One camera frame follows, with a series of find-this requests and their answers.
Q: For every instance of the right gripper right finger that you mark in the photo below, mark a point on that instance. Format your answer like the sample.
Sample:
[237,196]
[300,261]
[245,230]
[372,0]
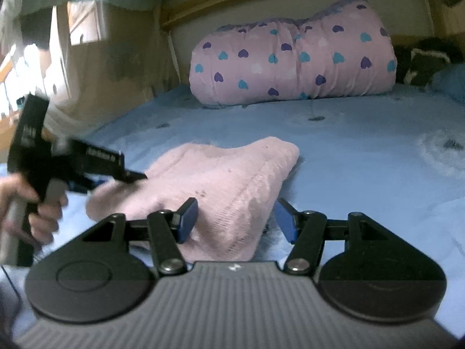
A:
[308,231]

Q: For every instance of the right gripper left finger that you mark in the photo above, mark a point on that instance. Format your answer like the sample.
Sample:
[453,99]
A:
[165,230]

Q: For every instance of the pink knitted sweater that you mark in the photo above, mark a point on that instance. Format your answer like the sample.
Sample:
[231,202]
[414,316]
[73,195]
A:
[235,188]

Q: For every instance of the person's left hand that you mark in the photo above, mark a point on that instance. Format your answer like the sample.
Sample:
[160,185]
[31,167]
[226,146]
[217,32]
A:
[43,222]

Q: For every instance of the blue dandelion bed sheet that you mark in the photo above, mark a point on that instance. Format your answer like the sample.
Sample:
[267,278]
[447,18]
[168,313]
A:
[397,158]

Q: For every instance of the pink heart-patterned pillow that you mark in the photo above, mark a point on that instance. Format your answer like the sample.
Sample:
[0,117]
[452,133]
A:
[344,50]

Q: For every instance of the blue dandelion pillow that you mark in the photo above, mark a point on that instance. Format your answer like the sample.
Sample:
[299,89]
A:
[451,82]

